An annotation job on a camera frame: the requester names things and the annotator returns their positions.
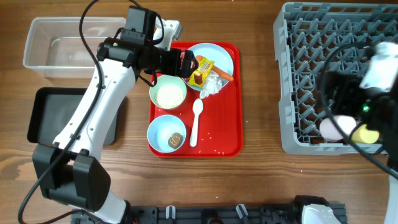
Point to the grey dishwasher rack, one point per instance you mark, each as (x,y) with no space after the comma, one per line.
(305,33)

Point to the yellow plastic cup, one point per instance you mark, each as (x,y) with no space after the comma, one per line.
(364,136)

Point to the orange carrot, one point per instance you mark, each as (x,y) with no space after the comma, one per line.
(217,70)

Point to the brown chocolate cookie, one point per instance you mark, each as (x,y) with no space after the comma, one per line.
(175,140)

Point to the white plastic spoon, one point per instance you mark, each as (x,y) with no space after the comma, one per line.
(197,109)

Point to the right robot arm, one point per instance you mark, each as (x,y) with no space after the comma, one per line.
(371,97)

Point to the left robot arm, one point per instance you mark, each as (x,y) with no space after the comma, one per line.
(69,170)

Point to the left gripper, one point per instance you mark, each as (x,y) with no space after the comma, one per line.
(185,63)

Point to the pink plastic cup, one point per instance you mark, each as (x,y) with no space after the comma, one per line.
(329,132)

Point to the black plastic tray bin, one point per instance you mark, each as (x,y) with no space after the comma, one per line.
(52,110)

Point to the yellow snack wrapper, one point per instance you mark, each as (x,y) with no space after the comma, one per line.
(199,76)

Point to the light blue plate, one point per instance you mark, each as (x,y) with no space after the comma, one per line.
(216,53)

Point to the white tissue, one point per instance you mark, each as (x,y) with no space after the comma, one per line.
(211,86)

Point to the red snack wrapper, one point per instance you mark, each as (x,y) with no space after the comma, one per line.
(190,64)

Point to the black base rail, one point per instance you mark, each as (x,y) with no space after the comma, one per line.
(197,215)

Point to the red serving tray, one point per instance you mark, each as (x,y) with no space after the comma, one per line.
(220,129)

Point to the light blue bowl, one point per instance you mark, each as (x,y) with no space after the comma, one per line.
(161,128)

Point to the clear plastic bin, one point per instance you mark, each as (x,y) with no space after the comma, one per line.
(54,49)

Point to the green bowl with rice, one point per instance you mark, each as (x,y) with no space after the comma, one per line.
(168,93)

